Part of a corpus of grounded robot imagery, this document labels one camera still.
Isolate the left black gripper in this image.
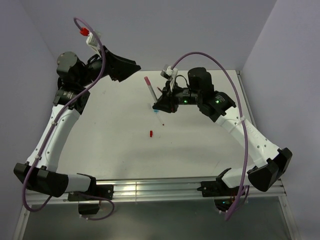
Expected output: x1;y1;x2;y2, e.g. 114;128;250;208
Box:
77;45;141;88

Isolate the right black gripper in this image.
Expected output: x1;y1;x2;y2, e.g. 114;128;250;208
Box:
152;80;201;114

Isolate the white pen pink tip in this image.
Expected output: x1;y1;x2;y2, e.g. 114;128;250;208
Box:
144;76;158;103

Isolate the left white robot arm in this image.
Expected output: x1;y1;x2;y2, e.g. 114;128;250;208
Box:
13;48;141;200

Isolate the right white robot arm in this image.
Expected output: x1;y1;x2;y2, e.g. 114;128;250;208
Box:
153;67;293;195

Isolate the white pen red tip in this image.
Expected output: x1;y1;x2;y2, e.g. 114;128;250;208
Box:
155;112;165;126

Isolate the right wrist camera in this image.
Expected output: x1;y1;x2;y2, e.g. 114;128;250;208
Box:
160;64;178;81

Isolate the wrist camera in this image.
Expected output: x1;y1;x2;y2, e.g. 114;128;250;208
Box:
160;64;178;81
79;27;101;48

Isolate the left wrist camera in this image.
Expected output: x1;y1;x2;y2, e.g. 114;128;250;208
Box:
79;27;101;48

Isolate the aluminium frame rail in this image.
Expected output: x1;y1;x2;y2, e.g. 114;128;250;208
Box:
26;177;287;206

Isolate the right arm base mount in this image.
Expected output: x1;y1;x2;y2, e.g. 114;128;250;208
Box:
196;180;239;212

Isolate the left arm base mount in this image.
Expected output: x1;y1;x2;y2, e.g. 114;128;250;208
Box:
67;184;115;217

